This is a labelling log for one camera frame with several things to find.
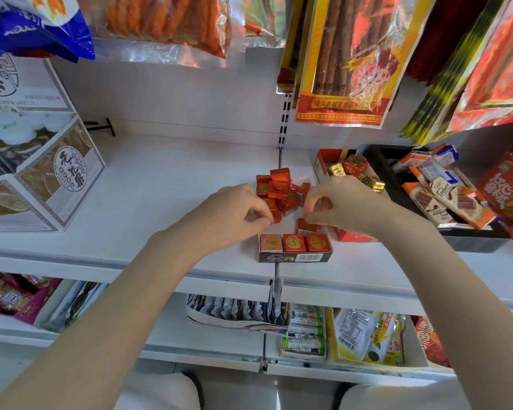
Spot person's right hand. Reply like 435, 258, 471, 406
302, 174, 439, 244

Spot person's left hand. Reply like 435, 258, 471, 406
147, 184, 275, 263

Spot heap of gold candies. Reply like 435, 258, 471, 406
327, 153, 386, 195

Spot red Filer candy box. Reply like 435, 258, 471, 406
314, 148, 379, 243

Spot white box of red chocolates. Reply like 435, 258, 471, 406
256, 166, 333, 264

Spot cluster of red square candies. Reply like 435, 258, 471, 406
255, 167, 332, 253

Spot wafer bar packets group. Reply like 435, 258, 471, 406
391, 142, 496, 230

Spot black plastic tray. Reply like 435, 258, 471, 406
363, 143, 512, 254

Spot person's left forearm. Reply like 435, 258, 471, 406
0, 232, 206, 410

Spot person's right forearm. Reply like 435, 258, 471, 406
380, 217, 513, 410

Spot white metal shelf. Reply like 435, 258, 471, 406
0, 51, 513, 385

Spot red cardboard display box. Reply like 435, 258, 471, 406
474, 152, 513, 259

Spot printed jar display box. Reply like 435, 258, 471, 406
0, 55, 107, 233

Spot yellow black striped bags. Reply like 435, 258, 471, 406
400, 0, 513, 146

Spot stack of green white packets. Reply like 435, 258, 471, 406
280, 304, 328, 360

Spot red orange snack packets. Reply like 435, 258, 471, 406
412, 315, 452, 368

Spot yellow red bag brown sticks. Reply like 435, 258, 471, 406
295, 0, 439, 130

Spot dark brown snack bag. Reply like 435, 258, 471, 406
275, 0, 315, 95

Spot black metal hook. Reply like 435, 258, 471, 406
83, 117, 116, 137

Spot red orange snack bag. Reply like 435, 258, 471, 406
446, 0, 513, 133

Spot dark red snack bag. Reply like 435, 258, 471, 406
404, 0, 492, 86

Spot clear bag of orange sticks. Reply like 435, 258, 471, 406
75, 0, 231, 67

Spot clear green print snack bag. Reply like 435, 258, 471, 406
239, 0, 291, 50

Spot pile of pink snack packets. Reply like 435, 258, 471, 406
0, 270, 63, 325

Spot white blue snack bag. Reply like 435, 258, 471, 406
0, 0, 96, 67

